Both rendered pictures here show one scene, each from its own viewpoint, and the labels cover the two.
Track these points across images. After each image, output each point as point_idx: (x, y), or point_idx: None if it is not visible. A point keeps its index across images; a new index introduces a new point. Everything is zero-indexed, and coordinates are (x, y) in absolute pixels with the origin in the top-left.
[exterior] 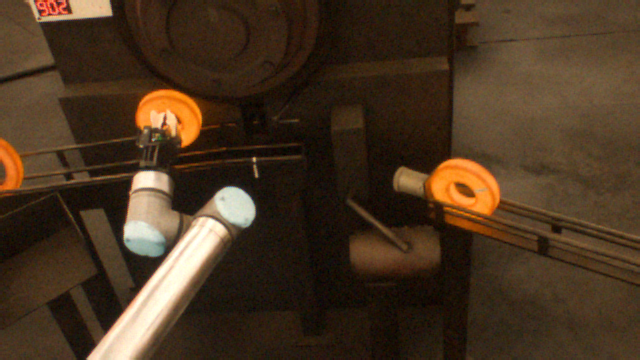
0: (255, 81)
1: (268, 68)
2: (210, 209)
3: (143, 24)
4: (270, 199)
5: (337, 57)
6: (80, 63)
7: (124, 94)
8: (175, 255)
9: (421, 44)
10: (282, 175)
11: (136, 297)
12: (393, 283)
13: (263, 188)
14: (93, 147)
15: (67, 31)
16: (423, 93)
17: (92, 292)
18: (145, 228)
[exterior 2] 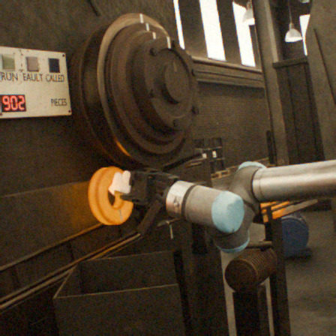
0: (190, 122)
1: (196, 110)
2: (253, 169)
3: (126, 80)
4: None
5: None
6: (17, 169)
7: (64, 187)
8: (292, 166)
9: (188, 150)
10: (183, 233)
11: (324, 166)
12: (264, 286)
13: (175, 250)
14: (38, 258)
15: (12, 134)
16: (204, 175)
17: None
18: (232, 193)
